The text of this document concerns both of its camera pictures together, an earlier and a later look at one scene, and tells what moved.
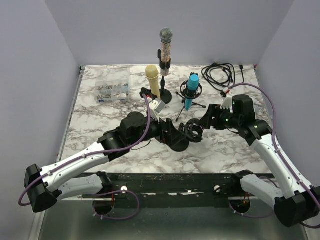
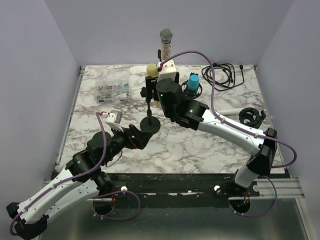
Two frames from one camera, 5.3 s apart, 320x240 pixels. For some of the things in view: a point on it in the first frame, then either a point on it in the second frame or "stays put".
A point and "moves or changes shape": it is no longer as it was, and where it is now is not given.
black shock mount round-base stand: [193, 130] moves or changes shape
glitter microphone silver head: [166, 35] stays put
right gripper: [206, 121] → [151, 83]
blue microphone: [193, 84] stays put
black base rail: [158, 190] stays put
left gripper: [169, 135] → [140, 139]
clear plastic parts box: [112, 85] stays put
